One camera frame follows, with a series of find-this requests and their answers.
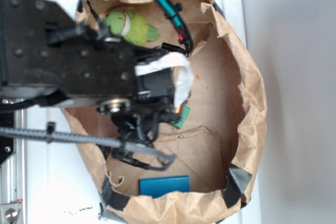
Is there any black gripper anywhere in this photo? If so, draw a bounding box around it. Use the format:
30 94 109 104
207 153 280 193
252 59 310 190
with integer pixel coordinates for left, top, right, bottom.
97 69 184 145

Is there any green rectangular block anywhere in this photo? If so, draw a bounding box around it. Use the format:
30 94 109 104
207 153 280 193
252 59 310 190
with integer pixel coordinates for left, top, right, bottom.
171 106 191 129

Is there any metal corner bracket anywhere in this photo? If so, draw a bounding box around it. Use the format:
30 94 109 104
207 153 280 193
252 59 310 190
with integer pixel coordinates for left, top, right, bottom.
1 202 23 224

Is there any green red wire bundle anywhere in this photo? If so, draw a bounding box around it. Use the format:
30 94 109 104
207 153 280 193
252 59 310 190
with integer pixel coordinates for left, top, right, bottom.
136 0 194 54

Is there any brown paper bag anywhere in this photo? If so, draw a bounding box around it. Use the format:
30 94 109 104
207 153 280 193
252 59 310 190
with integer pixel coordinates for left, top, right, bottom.
78 0 267 223

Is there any white ribbon cable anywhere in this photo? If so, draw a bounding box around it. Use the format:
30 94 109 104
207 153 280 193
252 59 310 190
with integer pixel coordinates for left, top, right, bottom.
134 52 194 108

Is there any blue rectangular block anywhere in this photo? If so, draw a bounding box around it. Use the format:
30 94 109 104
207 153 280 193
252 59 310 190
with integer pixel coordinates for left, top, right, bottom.
139 175 190 198

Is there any grey braided cable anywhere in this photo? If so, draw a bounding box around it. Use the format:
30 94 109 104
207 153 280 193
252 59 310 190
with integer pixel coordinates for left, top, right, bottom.
0 126 177 166

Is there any aluminium frame rail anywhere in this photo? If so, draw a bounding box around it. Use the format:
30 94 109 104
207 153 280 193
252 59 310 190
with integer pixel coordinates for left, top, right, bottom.
0 108 28 224

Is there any green plush toy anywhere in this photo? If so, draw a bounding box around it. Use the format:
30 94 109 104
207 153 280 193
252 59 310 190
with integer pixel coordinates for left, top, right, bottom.
104 9 161 46

